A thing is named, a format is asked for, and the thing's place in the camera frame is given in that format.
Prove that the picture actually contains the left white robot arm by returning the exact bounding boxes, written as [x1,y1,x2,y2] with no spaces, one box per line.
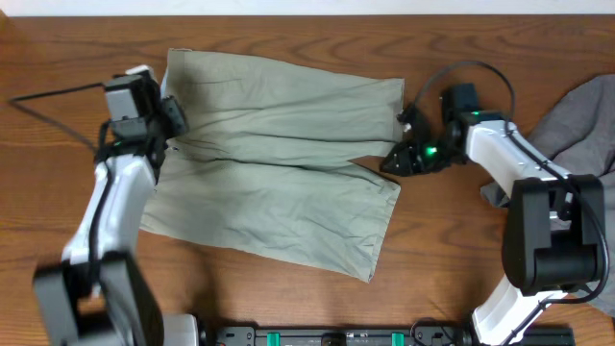
[33,97,200,345]

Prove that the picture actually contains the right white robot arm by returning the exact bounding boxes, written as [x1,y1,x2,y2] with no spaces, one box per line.
[381,109,610,345]

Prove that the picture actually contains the khaki green shorts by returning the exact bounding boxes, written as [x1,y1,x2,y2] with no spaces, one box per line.
[140,49,405,282]

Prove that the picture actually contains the grey garment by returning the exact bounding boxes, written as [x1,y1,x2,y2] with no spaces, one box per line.
[480,73,615,318]

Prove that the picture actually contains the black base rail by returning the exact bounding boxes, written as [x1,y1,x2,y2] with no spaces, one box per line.
[210,316,576,346]

